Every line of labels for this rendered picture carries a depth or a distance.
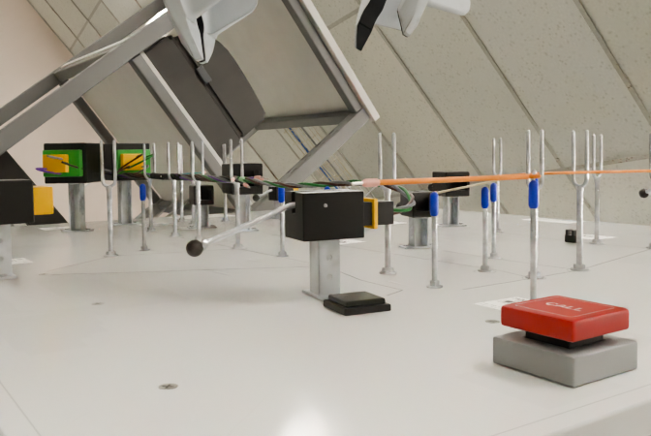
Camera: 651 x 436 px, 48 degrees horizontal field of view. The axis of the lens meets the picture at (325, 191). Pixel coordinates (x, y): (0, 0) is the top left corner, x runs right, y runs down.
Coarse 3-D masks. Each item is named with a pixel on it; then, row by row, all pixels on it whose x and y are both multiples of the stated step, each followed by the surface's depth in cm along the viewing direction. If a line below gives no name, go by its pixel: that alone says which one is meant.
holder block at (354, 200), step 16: (288, 192) 62; (304, 192) 60; (320, 192) 59; (336, 192) 60; (352, 192) 61; (304, 208) 59; (320, 208) 59; (336, 208) 60; (352, 208) 61; (288, 224) 62; (304, 224) 59; (320, 224) 59; (336, 224) 60; (352, 224) 61; (304, 240) 59; (320, 240) 60
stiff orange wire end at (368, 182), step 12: (372, 180) 47; (384, 180) 48; (396, 180) 49; (408, 180) 49; (420, 180) 50; (432, 180) 50; (444, 180) 51; (456, 180) 51; (468, 180) 52; (480, 180) 53
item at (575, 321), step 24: (504, 312) 41; (528, 312) 40; (552, 312) 39; (576, 312) 39; (600, 312) 39; (624, 312) 40; (528, 336) 41; (552, 336) 38; (576, 336) 37; (600, 336) 40
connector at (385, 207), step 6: (366, 204) 62; (378, 204) 62; (384, 204) 63; (390, 204) 63; (366, 210) 62; (378, 210) 62; (384, 210) 63; (390, 210) 63; (366, 216) 62; (378, 216) 62; (384, 216) 63; (390, 216) 63; (366, 222) 62; (378, 222) 63; (384, 222) 63; (390, 222) 63
